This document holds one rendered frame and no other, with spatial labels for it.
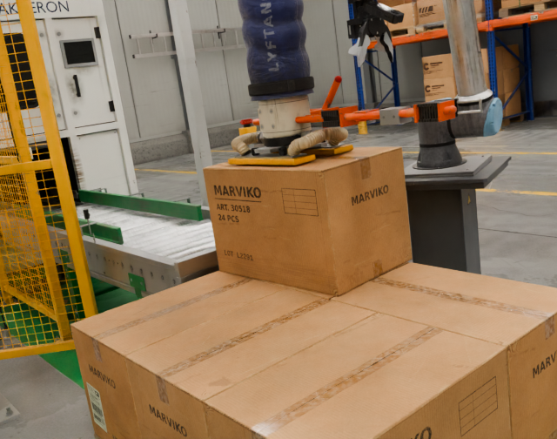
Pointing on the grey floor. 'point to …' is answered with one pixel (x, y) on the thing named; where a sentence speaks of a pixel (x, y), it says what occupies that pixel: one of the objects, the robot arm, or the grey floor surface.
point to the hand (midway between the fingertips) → (378, 64)
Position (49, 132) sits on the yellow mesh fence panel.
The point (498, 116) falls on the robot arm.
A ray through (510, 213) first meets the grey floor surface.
